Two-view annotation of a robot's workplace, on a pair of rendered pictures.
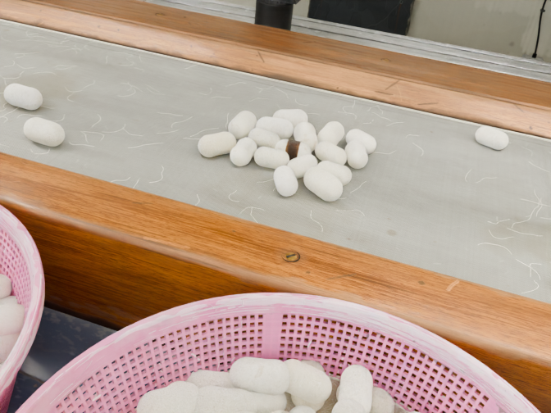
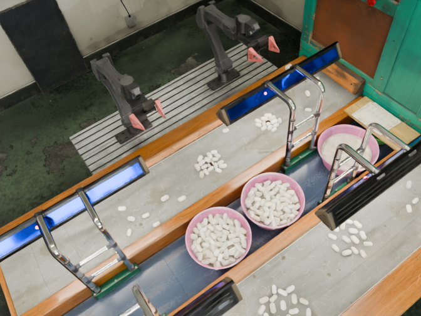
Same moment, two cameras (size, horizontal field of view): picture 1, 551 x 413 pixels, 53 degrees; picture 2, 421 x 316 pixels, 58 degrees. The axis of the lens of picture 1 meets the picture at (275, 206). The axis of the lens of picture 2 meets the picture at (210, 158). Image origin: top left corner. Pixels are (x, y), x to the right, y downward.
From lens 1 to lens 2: 1.39 m
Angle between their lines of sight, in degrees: 34
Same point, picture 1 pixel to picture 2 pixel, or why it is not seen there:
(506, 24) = (110, 11)
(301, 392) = (255, 191)
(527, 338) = (265, 165)
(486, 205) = (239, 146)
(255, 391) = (252, 195)
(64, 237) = (215, 204)
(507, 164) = (232, 133)
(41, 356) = not seen: hidden behind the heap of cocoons
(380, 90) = (198, 135)
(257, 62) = (172, 150)
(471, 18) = (95, 18)
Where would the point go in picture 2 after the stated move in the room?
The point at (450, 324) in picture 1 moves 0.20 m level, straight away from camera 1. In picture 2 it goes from (259, 171) to (239, 140)
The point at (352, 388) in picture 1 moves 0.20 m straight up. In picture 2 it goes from (258, 185) to (259, 159)
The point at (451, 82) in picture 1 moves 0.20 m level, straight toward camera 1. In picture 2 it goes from (206, 122) to (228, 148)
